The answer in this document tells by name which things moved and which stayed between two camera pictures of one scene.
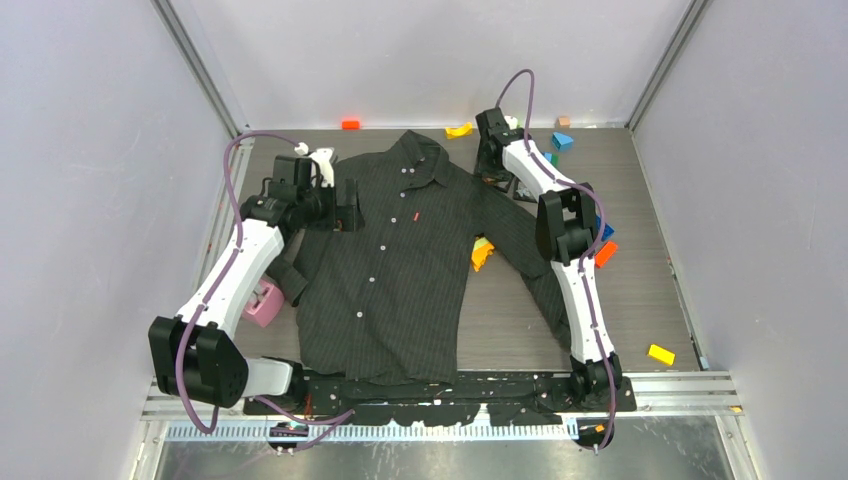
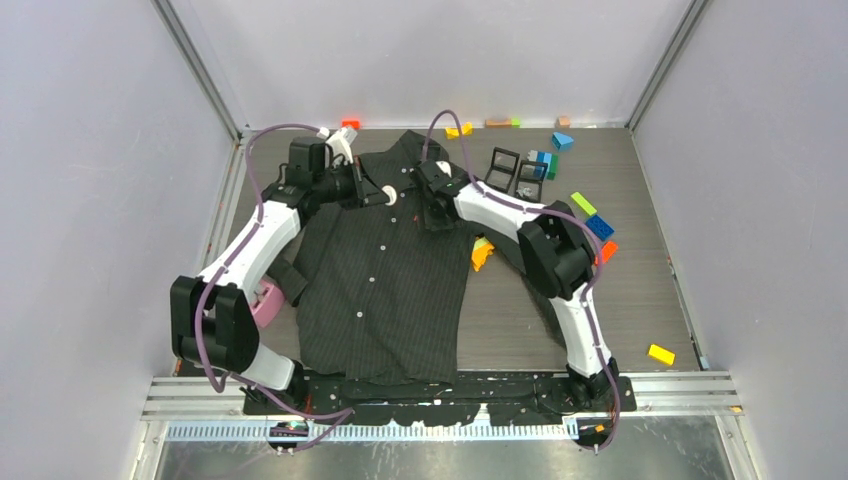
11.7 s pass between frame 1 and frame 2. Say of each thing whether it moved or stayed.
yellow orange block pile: stayed
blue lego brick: stayed
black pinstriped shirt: stayed
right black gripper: moved
